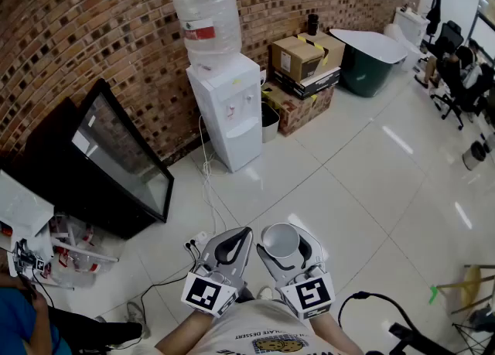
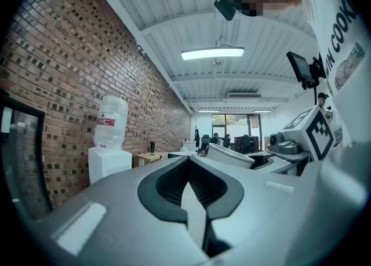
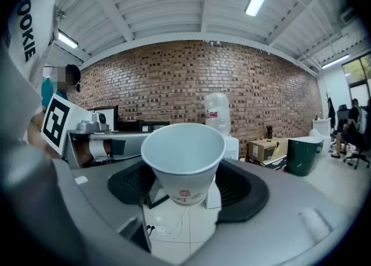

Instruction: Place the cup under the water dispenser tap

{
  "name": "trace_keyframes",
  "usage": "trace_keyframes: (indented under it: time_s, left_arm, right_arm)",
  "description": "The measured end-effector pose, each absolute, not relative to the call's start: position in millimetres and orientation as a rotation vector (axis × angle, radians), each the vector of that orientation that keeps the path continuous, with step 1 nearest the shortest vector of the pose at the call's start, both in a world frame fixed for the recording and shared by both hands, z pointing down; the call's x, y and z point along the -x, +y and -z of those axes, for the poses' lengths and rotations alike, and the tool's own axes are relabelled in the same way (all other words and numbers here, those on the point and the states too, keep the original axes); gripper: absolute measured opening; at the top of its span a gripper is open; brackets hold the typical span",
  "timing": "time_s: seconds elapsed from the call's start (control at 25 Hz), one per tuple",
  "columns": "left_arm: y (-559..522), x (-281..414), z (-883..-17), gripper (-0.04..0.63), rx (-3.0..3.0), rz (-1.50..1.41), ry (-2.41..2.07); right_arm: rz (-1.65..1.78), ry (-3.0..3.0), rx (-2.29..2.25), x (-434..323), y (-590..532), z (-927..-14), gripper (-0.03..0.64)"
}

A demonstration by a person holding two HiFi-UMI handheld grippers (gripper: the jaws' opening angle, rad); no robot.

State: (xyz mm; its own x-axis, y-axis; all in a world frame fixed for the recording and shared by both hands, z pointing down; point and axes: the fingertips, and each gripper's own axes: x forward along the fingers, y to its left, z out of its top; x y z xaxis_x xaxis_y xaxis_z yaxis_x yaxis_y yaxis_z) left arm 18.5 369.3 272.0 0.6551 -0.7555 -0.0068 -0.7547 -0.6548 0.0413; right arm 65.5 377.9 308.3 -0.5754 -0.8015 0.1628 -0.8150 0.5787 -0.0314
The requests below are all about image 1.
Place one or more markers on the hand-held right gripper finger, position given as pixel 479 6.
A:
pixel 312 251
pixel 278 270

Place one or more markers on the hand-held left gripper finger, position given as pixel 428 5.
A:
pixel 244 257
pixel 210 247

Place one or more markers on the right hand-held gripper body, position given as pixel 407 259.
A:
pixel 309 295

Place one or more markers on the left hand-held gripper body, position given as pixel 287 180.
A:
pixel 205 293

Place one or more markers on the white cup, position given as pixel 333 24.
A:
pixel 279 240

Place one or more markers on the person's left forearm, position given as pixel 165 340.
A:
pixel 181 334

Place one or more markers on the person's right forearm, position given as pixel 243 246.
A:
pixel 334 332

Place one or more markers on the white water dispenser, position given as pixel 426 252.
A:
pixel 220 86

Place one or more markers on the large clear water bottle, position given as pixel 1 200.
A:
pixel 209 9

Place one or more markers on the white power strip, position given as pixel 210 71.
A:
pixel 201 238

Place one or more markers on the person's white shoe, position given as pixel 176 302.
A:
pixel 264 292

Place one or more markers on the person's white printed shirt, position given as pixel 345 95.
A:
pixel 263 330

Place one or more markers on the black device box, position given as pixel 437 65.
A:
pixel 410 340

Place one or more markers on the green tape strip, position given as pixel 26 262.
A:
pixel 434 294

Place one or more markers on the pile of empty clear bottles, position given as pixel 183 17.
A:
pixel 79 257

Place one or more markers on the white waste bin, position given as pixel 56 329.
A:
pixel 268 125

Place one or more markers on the red patterned cardboard box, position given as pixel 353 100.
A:
pixel 301 111

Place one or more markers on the yellow stool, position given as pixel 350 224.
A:
pixel 473 285

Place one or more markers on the flat black box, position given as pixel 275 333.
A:
pixel 309 84

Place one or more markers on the black tripod stand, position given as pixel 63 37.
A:
pixel 479 330

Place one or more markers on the silver trash can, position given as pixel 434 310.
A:
pixel 473 157

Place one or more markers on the green tub with white top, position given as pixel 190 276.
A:
pixel 365 71

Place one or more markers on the plain brown cardboard box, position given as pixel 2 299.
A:
pixel 295 55

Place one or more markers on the yellow-taped cardboard box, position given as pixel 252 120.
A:
pixel 330 46

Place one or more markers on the black office chair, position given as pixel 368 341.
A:
pixel 448 38
pixel 460 94

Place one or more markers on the white rounded container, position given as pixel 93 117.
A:
pixel 406 50

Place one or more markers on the black flask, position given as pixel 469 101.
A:
pixel 313 24

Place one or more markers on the white cabinet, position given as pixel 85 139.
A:
pixel 412 24

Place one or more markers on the black coat on rack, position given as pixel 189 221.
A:
pixel 434 13

